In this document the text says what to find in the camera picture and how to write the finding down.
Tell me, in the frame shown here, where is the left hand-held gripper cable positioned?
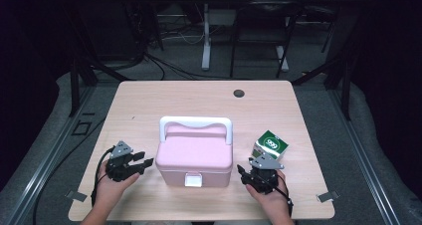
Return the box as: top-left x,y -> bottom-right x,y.
91,147 -> 116,207

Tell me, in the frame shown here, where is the pink storage box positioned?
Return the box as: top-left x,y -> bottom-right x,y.
154,115 -> 234,188

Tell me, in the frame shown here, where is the hand-held gripper cable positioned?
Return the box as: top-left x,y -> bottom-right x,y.
273,183 -> 295,218
91,147 -> 116,207

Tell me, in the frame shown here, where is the black chair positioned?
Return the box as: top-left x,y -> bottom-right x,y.
229,1 -> 305,80

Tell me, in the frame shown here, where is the green and white carton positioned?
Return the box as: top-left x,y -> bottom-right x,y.
252,129 -> 290,162

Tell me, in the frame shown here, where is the person's right hand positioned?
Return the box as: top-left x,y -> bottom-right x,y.
246,169 -> 294,221

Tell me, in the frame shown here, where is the right hand-held gripper cable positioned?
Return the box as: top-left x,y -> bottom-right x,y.
273,183 -> 295,218

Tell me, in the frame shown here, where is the black metal stand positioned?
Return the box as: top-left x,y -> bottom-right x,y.
292,0 -> 353,121
68,0 -> 135,118

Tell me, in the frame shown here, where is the white desk leg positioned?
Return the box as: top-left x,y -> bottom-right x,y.
276,17 -> 290,73
201,3 -> 212,72

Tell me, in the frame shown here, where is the grey table edge bracket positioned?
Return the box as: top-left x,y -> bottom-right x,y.
316,190 -> 340,203
65,189 -> 88,203

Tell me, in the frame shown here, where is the metal floor rail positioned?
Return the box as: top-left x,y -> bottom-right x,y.
327,89 -> 401,225
6,85 -> 98,225

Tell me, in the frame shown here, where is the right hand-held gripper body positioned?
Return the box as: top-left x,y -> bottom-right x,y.
248,152 -> 285,195

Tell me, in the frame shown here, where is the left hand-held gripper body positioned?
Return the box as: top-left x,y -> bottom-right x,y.
105,140 -> 140,182

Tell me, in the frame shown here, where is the person's left hand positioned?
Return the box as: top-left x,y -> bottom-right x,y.
94,160 -> 140,213

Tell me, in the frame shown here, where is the black floor cable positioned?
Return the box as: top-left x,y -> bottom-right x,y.
142,52 -> 233,81
32,117 -> 107,225

